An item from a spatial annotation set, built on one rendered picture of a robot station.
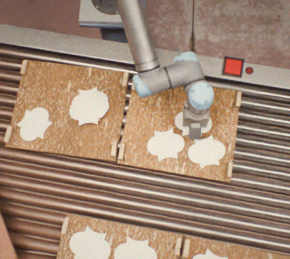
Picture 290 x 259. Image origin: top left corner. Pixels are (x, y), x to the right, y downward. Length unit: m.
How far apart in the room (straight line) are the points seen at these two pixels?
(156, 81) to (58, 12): 1.67
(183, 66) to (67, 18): 1.64
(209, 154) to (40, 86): 0.69
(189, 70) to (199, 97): 0.10
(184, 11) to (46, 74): 1.38
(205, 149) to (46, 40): 0.76
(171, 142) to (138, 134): 0.13
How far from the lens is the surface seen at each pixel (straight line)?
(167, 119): 1.72
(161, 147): 1.68
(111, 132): 1.71
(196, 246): 1.65
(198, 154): 1.68
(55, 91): 1.79
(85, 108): 1.72
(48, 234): 1.71
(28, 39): 1.93
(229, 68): 1.82
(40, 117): 1.76
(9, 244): 1.61
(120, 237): 1.65
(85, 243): 1.65
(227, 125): 1.74
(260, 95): 1.82
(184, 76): 1.46
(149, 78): 1.44
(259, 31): 2.99
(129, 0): 1.40
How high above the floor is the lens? 2.58
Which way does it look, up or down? 73 degrees down
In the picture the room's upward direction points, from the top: 3 degrees counter-clockwise
